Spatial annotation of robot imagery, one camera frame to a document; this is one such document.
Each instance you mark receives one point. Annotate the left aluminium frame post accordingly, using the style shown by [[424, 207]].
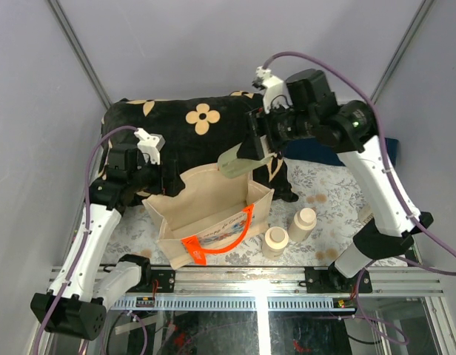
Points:
[[78, 50]]

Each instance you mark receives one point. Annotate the beige bottle wide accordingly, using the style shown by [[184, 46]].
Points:
[[274, 242]]

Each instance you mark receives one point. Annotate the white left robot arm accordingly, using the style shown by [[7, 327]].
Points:
[[76, 303]]

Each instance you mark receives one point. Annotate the pale green bottle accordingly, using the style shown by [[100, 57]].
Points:
[[230, 166]]

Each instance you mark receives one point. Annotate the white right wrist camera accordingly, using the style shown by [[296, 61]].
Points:
[[273, 89]]

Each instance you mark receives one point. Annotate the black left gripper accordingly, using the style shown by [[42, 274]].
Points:
[[170, 186]]

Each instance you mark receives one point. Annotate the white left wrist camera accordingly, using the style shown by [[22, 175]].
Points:
[[150, 145]]

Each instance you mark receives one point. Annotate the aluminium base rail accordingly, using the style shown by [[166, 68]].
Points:
[[273, 288]]

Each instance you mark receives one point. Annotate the black floral pillow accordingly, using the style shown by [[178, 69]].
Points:
[[196, 131]]

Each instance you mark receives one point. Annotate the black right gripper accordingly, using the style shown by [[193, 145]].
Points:
[[260, 134]]

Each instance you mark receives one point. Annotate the beige bottle tall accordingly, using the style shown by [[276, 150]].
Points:
[[302, 225]]

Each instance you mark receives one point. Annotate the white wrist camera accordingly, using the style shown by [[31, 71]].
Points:
[[273, 89], [150, 145]]

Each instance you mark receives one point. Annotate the beige canvas bag orange handles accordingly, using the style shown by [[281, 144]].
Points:
[[212, 215]]

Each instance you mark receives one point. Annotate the floral patterned table mat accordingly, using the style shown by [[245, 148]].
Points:
[[331, 191]]

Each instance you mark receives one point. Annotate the aluminium frame corner post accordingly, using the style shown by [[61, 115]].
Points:
[[408, 37]]

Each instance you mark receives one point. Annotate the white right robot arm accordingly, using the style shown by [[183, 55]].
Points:
[[304, 106]]

